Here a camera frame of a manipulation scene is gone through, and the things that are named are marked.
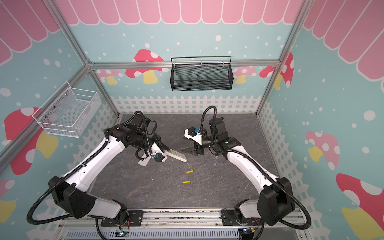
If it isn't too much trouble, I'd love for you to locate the white vented cable duct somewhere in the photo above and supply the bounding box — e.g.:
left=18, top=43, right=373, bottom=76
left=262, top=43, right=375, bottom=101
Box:
left=64, top=229, right=241, bottom=240

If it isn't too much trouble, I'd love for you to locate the clear handle screwdriver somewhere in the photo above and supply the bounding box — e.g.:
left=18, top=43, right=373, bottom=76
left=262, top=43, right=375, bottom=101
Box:
left=213, top=156, right=219, bottom=167

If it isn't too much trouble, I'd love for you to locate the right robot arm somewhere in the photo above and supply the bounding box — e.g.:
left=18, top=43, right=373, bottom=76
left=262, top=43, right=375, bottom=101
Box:
left=184, top=118, right=295, bottom=226

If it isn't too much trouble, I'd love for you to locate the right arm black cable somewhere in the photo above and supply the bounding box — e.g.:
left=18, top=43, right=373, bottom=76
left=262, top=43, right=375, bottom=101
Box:
left=200, top=105, right=312, bottom=231

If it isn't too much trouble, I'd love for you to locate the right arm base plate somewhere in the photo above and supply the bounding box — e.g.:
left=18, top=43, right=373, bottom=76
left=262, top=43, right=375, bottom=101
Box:
left=220, top=208, right=262, bottom=226

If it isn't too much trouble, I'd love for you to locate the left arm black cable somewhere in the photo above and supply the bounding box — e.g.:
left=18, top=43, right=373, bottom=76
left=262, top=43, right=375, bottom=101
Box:
left=26, top=110, right=158, bottom=225

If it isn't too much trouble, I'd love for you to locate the white wire mesh basket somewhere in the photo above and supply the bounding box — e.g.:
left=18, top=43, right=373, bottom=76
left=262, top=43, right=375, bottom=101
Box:
left=32, top=82, right=102, bottom=138

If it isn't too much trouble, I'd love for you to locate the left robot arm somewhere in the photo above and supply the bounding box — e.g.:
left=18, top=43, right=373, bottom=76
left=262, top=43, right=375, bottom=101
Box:
left=49, top=113, right=169, bottom=225

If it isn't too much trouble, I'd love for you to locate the aluminium mounting rail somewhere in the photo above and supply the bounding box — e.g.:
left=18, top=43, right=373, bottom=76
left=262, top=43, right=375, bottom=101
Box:
left=57, top=208, right=305, bottom=233

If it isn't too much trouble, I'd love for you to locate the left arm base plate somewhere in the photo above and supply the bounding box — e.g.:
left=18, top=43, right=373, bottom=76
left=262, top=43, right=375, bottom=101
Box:
left=101, top=210, right=144, bottom=227

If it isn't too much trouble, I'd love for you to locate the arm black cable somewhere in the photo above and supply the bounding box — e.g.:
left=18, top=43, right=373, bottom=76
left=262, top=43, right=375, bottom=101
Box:
left=200, top=105, right=312, bottom=231
left=26, top=110, right=158, bottom=225

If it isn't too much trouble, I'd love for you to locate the black wire mesh basket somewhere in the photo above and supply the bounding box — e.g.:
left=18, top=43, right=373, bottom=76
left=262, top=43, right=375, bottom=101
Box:
left=170, top=56, right=234, bottom=92

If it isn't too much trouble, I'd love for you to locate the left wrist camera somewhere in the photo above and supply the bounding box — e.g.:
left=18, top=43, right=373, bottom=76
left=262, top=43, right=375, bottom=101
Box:
left=138, top=150, right=168, bottom=167

